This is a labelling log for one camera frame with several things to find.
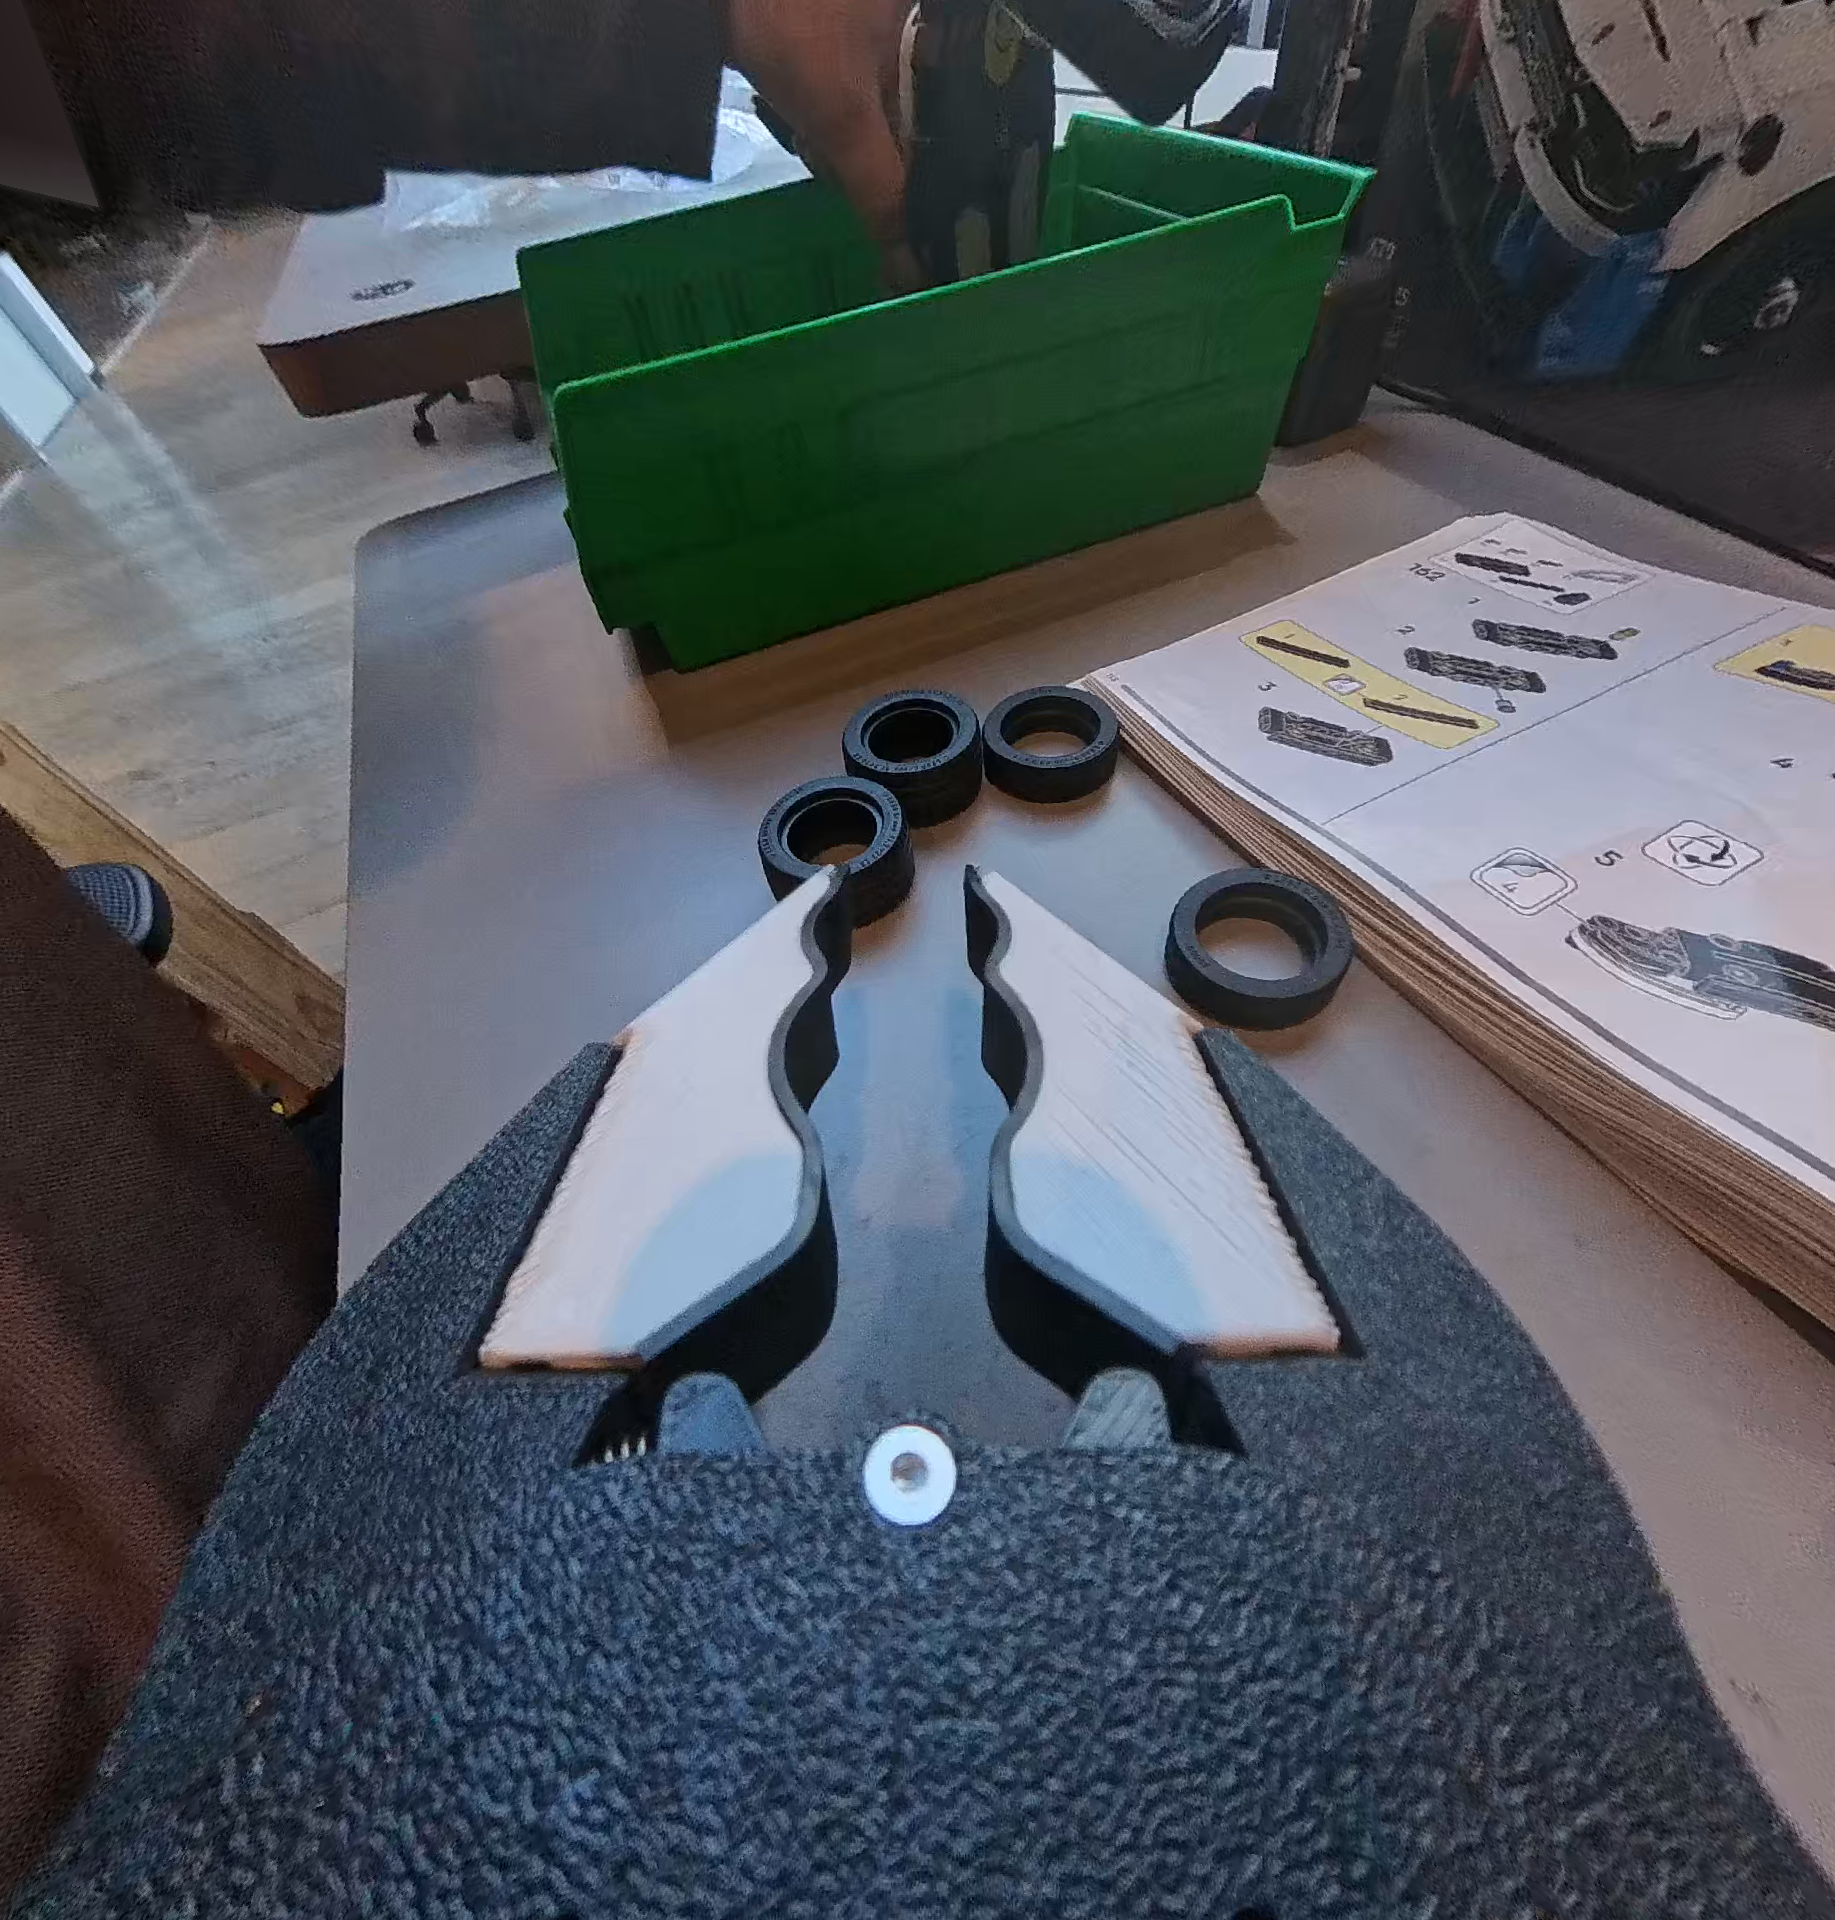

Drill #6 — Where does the open instruction booklet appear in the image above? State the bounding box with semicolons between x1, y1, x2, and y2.
1080;515;1835;1367

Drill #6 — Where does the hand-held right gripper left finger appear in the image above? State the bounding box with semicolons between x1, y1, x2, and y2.
480;869;852;1374

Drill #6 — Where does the crumpled clear plastic wrap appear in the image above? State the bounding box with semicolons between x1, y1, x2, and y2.
384;69;820;234

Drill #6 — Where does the person's brown hoodie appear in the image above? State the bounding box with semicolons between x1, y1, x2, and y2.
0;765;334;1920

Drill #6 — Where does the person's left hand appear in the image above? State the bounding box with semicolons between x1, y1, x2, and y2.
727;0;922;295

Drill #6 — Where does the green plastic bin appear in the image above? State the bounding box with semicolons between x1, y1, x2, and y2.
515;113;1376;672

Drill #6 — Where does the person's left forearm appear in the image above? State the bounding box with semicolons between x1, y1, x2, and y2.
31;0;756;211

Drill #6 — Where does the black car set box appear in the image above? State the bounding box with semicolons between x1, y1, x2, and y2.
1271;0;1835;587

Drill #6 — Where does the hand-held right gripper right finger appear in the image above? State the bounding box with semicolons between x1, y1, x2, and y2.
960;869;1343;1366

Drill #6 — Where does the person's black knit shoe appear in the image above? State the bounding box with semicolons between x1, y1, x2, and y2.
69;862;174;967

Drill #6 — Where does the wooden board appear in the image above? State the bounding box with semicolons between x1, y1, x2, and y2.
0;677;346;1090

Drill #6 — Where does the black power adapter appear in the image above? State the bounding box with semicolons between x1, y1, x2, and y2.
1276;255;1400;450

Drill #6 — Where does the black rubber tyre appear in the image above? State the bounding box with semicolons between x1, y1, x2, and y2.
985;682;1122;806
842;694;989;831
756;776;920;930
1162;865;1356;1035

